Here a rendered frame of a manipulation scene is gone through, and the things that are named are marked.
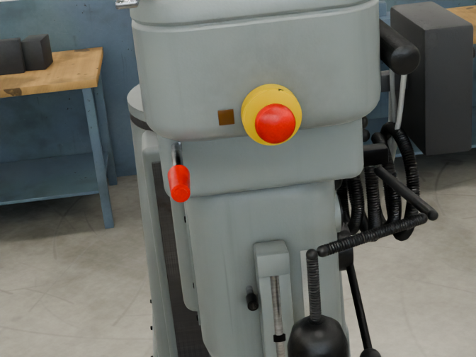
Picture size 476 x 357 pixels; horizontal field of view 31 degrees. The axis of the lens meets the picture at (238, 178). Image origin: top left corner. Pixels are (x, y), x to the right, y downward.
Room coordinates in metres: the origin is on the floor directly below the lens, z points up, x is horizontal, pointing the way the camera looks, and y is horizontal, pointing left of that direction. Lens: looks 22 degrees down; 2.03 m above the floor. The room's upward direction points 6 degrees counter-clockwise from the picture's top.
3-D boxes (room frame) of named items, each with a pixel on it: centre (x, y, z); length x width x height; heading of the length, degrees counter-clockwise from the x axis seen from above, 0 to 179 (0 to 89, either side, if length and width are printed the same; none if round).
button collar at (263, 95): (0.82, -0.04, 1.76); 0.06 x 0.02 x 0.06; 94
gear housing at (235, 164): (1.09, -0.02, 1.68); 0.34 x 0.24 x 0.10; 4
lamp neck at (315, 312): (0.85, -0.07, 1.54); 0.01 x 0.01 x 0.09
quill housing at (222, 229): (1.05, -0.03, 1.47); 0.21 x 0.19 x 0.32; 94
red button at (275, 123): (0.80, -0.04, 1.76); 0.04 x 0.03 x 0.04; 94
